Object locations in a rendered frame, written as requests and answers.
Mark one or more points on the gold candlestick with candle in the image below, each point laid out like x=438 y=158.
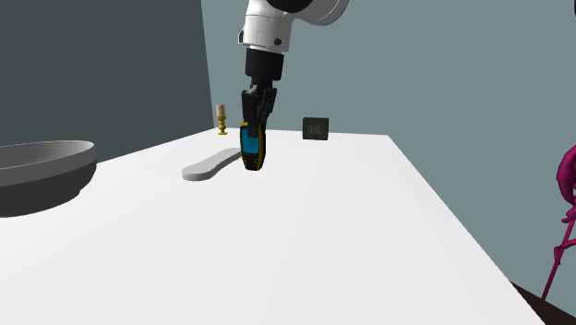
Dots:
x=221 y=120

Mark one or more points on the grey bowl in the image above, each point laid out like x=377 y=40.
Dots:
x=43 y=175

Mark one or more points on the dark grey box speaker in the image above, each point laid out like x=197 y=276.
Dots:
x=315 y=128

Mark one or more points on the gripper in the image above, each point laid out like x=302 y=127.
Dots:
x=264 y=65

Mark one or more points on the yellow black handheld phone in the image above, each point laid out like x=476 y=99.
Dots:
x=252 y=151

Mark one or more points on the magenta flamingo figure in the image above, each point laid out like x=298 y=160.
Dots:
x=562 y=211

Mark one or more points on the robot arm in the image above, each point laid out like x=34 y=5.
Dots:
x=274 y=20

